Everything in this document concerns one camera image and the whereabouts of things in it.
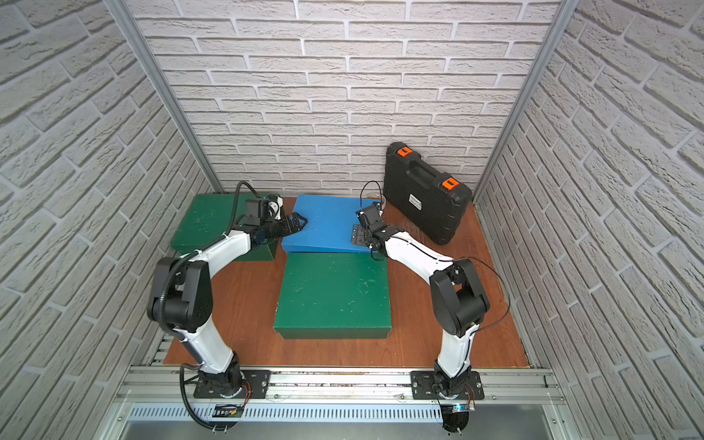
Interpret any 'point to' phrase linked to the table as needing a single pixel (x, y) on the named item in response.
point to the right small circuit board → (457, 408)
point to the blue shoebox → (330, 224)
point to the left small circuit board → (228, 411)
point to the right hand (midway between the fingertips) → (368, 234)
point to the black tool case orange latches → (427, 200)
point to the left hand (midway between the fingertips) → (303, 219)
